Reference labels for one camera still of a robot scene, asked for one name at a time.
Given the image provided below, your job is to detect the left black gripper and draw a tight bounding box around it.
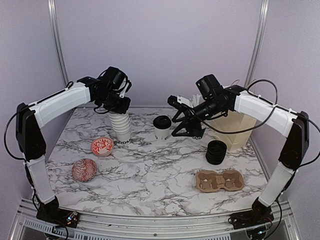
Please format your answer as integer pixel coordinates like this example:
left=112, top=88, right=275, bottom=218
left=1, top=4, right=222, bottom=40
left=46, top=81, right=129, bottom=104
left=97, top=89, right=131, bottom=114

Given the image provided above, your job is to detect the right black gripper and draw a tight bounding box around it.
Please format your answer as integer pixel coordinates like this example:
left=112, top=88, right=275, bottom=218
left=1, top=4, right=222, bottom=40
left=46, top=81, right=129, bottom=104
left=171, top=97, right=226, bottom=137

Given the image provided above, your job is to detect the white paper coffee cup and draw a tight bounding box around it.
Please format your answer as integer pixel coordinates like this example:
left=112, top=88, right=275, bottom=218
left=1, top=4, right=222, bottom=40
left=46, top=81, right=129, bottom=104
left=154, top=127, right=170, bottom=142

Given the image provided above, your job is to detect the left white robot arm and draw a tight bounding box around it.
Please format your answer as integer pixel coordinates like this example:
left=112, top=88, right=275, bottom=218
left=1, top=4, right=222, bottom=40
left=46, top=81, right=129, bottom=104
left=15, top=66, right=132, bottom=223

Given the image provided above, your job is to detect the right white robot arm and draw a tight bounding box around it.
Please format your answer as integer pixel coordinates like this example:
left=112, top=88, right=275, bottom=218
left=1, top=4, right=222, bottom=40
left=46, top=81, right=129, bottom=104
left=167, top=74, right=311, bottom=224

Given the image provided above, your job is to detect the brown paper takeout bag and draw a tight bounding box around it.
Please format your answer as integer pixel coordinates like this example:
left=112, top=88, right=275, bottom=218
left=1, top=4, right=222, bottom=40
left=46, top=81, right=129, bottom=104
left=211, top=79, right=258, bottom=152

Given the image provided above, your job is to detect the stack of white paper cups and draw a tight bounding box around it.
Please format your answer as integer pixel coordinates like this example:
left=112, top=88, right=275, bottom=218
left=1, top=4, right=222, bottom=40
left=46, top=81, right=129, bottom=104
left=108, top=112, right=131, bottom=145

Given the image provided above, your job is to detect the black cup holding straws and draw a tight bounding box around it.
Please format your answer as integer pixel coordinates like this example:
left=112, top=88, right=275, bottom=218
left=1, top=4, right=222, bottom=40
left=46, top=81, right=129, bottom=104
left=192, top=127, right=206, bottom=140

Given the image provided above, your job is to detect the bundle of white wrapped straws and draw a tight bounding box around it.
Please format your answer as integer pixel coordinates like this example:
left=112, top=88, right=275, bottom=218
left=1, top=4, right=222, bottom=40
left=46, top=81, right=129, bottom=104
left=189, top=94, right=201, bottom=108

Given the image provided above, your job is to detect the red floral ceramic bowl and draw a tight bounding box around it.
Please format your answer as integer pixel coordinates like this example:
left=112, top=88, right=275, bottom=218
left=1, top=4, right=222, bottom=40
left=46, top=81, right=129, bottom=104
left=90, top=137, right=114, bottom=157

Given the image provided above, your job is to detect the stack of black lids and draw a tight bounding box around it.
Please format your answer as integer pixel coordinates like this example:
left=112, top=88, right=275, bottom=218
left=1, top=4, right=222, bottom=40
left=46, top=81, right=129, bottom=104
left=205, top=140, right=227, bottom=165

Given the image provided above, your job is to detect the brown cardboard cup carrier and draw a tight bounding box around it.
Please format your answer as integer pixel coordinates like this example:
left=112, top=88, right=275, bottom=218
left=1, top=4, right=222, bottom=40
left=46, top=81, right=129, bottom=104
left=195, top=170, right=245, bottom=193

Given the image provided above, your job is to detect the red geometric ceramic bowl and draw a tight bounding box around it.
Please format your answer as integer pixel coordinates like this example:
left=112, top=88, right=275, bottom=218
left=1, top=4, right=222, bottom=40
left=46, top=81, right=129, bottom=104
left=71, top=158, right=98, bottom=182

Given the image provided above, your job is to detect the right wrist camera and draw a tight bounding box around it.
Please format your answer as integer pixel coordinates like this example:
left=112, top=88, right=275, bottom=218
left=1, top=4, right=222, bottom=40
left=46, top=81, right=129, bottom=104
left=167, top=95, right=194, bottom=112

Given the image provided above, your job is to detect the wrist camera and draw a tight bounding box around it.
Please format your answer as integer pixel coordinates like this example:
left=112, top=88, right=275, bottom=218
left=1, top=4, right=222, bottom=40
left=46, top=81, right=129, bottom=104
left=167, top=95, right=194, bottom=112
left=116, top=78, right=132, bottom=98

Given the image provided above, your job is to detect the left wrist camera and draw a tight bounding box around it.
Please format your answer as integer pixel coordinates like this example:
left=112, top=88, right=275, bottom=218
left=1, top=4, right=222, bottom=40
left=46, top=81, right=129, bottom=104
left=116, top=78, right=132, bottom=98

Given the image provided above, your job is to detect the left aluminium frame post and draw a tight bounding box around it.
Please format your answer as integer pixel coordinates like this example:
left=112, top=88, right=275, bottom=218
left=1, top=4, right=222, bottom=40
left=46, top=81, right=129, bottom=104
left=47, top=0, right=70, bottom=87

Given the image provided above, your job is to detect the aluminium frame post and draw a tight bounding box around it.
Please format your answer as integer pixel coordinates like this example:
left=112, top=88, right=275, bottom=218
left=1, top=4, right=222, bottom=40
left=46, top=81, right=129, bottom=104
left=47, top=0, right=70, bottom=87
left=244, top=0, right=270, bottom=87

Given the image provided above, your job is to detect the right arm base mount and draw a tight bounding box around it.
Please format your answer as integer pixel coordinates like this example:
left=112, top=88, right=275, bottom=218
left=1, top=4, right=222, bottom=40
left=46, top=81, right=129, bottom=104
left=228, top=198, right=274, bottom=230

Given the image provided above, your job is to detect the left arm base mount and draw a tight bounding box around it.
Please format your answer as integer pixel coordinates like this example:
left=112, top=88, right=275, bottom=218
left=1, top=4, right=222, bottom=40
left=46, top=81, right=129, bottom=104
left=36, top=196, right=79, bottom=228

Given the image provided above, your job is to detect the right aluminium frame post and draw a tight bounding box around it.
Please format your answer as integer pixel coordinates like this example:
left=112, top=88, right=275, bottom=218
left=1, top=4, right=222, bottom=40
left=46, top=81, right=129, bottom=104
left=244, top=0, right=270, bottom=87

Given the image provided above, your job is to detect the front aluminium rail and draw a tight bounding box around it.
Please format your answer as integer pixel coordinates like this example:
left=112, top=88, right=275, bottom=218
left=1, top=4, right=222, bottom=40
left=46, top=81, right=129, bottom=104
left=8, top=199, right=302, bottom=240

